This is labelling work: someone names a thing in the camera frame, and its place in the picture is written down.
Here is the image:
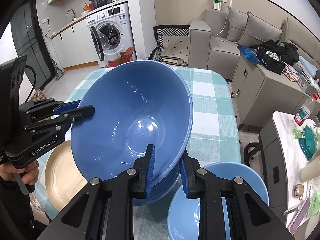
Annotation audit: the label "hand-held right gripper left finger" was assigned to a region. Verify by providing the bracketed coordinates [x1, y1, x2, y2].
[57, 144, 156, 240]

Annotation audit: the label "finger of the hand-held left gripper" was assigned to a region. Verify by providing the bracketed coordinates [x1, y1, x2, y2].
[21, 97, 82, 117]
[24, 105, 95, 133]

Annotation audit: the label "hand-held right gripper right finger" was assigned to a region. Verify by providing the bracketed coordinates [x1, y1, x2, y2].
[179, 150, 294, 240]

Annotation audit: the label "light blue bowl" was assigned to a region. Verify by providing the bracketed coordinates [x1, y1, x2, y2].
[167, 162, 270, 240]

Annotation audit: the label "beige plate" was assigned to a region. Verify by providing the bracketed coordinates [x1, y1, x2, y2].
[45, 140, 88, 212]

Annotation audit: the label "person's left forearm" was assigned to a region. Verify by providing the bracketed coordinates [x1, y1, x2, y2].
[0, 180, 50, 240]

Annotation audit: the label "person's left hand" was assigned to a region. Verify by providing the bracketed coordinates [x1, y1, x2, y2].
[0, 159, 40, 187]

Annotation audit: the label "stick vacuum cleaner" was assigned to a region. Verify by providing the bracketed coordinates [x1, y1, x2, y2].
[51, 57, 66, 80]

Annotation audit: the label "white kitchen counter cabinets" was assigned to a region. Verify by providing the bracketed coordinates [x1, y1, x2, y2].
[50, 17, 100, 70]

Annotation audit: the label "teal checked tablecloth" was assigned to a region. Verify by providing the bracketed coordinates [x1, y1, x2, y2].
[45, 66, 244, 240]

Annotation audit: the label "black framed glass door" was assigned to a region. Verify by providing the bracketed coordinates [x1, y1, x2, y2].
[10, 0, 54, 90]

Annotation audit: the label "red cardboard box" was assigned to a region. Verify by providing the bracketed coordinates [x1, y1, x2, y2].
[107, 45, 137, 68]

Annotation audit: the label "marble top cabinet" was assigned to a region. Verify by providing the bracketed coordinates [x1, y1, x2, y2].
[244, 111, 320, 235]

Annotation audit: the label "white washing machine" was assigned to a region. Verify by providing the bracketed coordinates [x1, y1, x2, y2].
[85, 2, 137, 68]

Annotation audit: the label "metal earbud case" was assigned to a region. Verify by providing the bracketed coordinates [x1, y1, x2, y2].
[292, 184, 304, 199]

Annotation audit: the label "beige side cabinet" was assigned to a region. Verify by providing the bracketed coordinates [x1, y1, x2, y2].
[231, 54, 315, 130]

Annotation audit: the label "black patterned chair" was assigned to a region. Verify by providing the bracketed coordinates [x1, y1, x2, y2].
[149, 25, 190, 67]

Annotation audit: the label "white tumbler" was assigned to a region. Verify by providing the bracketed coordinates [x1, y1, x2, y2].
[301, 156, 320, 182]

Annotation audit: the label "teal plastic container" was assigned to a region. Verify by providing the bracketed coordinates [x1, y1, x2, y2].
[299, 125, 320, 159]

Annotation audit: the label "clear water bottle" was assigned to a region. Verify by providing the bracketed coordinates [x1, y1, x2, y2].
[294, 93, 317, 126]

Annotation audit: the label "grey sofa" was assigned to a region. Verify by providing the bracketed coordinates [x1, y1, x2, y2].
[188, 6, 320, 80]

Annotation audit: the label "blue plastic bag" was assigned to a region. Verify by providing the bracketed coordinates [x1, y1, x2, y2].
[236, 45, 262, 64]

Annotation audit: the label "black box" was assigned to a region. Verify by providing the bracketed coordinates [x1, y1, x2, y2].
[256, 46, 286, 75]

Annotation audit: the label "tissue box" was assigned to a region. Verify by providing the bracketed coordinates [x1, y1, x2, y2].
[297, 74, 315, 92]

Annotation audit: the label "grey cushion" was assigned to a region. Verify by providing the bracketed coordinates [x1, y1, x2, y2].
[226, 6, 250, 43]
[236, 11, 283, 47]

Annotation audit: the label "black jacket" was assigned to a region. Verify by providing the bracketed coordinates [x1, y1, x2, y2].
[252, 39, 300, 64]

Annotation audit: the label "green white wall holder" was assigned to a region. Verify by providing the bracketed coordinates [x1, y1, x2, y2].
[211, 0, 228, 10]

